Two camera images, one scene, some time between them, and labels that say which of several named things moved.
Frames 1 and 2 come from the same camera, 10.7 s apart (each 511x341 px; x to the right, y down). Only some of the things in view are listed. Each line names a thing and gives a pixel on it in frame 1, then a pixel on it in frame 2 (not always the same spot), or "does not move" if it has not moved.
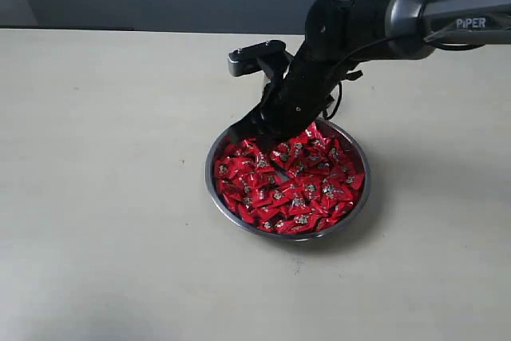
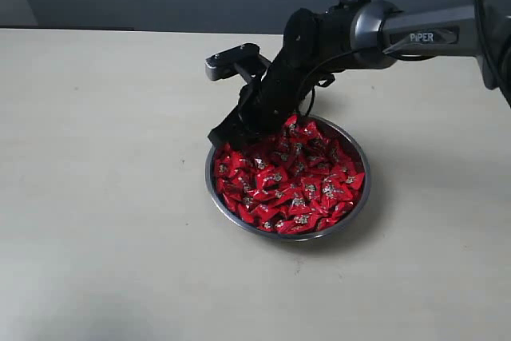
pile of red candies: x=299 y=186 does not move
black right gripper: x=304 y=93 -> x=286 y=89
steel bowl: x=344 y=131 does not move
